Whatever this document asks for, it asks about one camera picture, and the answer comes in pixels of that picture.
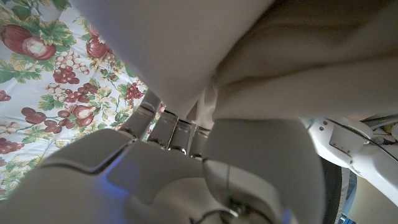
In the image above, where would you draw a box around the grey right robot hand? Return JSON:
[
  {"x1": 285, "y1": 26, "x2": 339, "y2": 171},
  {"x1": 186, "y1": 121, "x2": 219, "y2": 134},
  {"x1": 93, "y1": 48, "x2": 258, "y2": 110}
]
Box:
[{"x1": 0, "y1": 90, "x2": 326, "y2": 224}]

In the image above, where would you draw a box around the beige jacket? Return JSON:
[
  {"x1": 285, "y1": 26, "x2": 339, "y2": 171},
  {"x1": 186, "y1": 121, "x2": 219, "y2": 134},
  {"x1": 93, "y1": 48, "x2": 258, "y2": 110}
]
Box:
[{"x1": 70, "y1": 0, "x2": 398, "y2": 131}]

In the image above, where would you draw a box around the floral fruit print backdrop cloth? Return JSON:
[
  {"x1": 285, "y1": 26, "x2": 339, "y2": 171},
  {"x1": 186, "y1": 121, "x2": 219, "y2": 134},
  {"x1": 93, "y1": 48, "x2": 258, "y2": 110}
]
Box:
[{"x1": 0, "y1": 0, "x2": 165, "y2": 200}]

